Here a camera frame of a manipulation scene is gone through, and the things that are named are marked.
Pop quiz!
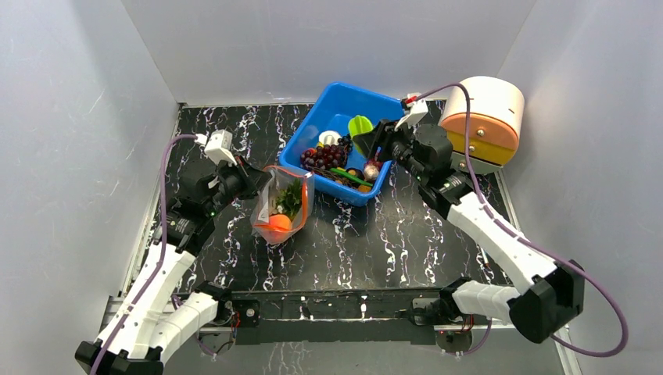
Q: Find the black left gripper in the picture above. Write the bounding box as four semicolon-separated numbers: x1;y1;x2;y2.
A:
206;154;273;216

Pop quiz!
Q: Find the green toy starfruit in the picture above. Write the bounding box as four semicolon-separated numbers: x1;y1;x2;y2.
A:
348;115;374;141

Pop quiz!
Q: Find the clear zip top bag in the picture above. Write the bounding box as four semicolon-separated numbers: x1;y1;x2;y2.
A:
251;165;314;245

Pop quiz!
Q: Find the toy pineapple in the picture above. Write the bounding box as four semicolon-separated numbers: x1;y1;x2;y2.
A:
274;180;303;220

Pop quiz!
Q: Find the toy peach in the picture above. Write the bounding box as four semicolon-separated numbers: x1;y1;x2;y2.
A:
267;214;292;241

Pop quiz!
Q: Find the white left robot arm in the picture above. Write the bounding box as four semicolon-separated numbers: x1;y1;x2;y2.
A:
75;156;272;374

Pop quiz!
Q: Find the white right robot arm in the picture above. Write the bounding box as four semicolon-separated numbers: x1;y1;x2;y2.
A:
352;120;585;344

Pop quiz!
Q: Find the black grape bunch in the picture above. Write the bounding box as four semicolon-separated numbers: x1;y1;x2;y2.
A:
338;134;353;154

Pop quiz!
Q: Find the toy garlic bulb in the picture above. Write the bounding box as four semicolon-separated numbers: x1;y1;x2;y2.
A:
363;163;380;183

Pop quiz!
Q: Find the white toy mushroom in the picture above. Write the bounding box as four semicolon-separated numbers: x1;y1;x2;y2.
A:
318;130;341;146

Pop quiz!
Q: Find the green toy chili pepper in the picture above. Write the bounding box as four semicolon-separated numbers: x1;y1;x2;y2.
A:
330;168;374;191

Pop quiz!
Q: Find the blue plastic bin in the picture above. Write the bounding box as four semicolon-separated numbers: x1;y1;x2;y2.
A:
279;82;403;206

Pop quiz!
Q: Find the dark red grape bunch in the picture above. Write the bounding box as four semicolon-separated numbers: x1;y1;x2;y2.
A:
299;145;352;170

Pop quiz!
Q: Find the round drawer cabinet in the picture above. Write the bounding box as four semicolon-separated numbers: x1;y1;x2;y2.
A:
439;76;525;175

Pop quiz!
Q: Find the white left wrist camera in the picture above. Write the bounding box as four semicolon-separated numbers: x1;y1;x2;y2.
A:
195;130;237;166

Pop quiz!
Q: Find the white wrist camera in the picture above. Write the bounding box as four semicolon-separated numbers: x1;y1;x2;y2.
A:
395;93;428;130
195;130;237;166

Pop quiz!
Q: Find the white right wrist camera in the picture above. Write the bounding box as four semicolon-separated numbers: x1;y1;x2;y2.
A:
395;93;428;130

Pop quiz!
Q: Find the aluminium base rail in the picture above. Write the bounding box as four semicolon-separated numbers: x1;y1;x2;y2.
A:
101;287;568;347

